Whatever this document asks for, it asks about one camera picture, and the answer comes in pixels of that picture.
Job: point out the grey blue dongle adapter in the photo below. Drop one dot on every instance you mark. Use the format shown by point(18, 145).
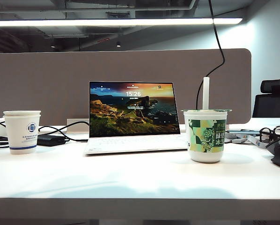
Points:
point(243, 132)

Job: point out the black eyeglasses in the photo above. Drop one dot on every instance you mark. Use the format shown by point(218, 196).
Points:
point(260, 134)

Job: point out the white paper cup blue logo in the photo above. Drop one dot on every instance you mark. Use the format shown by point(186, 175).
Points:
point(20, 140)

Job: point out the green white drink cup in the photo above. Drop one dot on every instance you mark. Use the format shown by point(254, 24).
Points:
point(205, 154)

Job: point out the black pendant spotlight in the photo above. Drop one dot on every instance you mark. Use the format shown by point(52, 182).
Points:
point(118, 45)

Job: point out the white drinking straw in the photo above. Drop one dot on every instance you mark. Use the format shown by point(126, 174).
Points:
point(206, 93)

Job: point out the black power adapter brick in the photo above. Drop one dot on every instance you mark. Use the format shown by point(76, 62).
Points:
point(48, 140)

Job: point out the black mesh office chair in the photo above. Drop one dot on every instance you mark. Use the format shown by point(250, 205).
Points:
point(271, 105)

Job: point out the white laptop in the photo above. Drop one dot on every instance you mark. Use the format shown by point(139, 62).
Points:
point(130, 112)

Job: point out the grey desk partition panel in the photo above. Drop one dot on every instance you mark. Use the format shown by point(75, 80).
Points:
point(48, 82)

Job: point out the plain white paper cup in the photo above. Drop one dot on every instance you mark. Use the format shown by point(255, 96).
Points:
point(21, 113)

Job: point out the long ceiling light bar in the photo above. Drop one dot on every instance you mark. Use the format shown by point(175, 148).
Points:
point(107, 22)

